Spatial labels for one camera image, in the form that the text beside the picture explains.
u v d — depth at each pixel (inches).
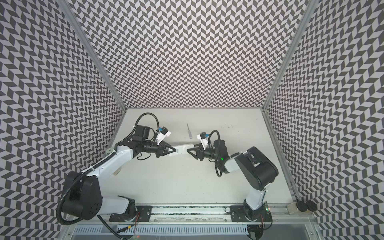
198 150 29.9
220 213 29.6
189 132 41.3
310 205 28.2
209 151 30.2
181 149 31.2
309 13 26.9
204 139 29.9
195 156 31.1
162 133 28.8
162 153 29.1
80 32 31.2
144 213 28.4
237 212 29.0
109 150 32.4
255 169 19.1
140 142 26.3
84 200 16.3
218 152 29.3
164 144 29.4
